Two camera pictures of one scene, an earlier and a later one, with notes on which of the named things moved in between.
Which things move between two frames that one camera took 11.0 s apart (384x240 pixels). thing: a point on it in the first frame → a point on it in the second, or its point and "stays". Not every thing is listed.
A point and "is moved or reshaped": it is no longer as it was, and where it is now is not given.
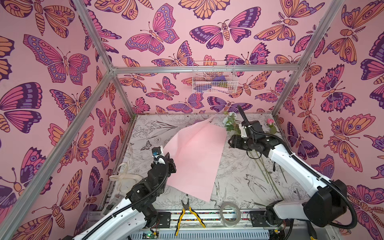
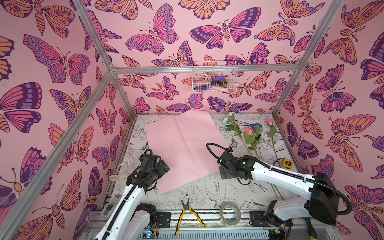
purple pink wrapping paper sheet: (197, 154) is moved or reshaped
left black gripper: (167, 164) → (161, 170)
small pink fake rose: (270, 123) stays
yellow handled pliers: (186, 207) stays
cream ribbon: (122, 176) stays
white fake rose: (232, 124) stays
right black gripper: (237, 142) → (226, 165)
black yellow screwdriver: (311, 231) stays
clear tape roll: (227, 223) stays
